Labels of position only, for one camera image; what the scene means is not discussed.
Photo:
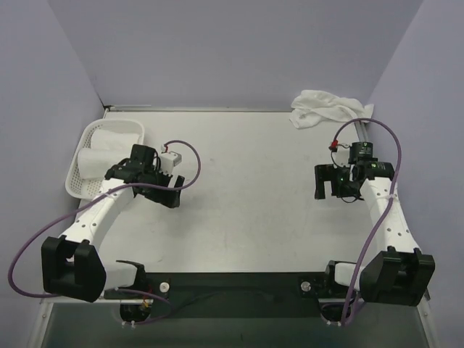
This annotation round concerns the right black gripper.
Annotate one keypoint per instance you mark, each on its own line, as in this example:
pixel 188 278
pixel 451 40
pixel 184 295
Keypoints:
pixel 329 180

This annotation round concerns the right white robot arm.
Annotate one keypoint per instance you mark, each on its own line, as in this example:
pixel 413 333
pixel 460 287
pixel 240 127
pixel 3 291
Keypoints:
pixel 399 273

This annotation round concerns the white perforated plastic basket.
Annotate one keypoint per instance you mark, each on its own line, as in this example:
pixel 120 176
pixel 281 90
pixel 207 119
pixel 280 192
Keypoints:
pixel 87 189

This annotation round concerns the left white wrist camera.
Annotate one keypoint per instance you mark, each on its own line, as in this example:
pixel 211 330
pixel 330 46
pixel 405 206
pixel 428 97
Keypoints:
pixel 168 160

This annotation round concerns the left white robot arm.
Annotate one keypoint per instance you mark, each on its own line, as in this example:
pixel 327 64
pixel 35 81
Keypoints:
pixel 71 265

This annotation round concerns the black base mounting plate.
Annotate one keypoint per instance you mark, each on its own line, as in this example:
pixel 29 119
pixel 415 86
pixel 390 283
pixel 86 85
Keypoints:
pixel 243 295

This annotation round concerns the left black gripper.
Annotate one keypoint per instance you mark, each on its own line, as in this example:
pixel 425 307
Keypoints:
pixel 167 192

